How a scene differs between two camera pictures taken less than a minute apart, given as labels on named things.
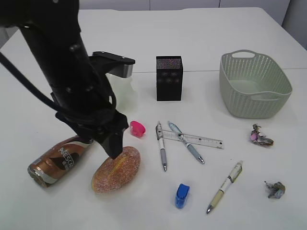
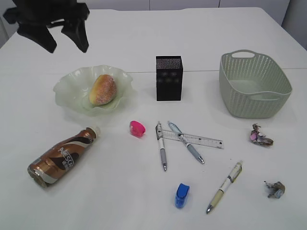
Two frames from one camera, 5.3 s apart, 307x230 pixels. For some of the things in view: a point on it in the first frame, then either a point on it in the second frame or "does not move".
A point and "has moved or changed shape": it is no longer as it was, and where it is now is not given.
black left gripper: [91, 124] -> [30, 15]
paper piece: [257, 137] does not move
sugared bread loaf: [114, 174] has moved or changed shape
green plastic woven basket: [253, 86] does not move
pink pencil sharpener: [136, 129] does not move
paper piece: [275, 190] does not move
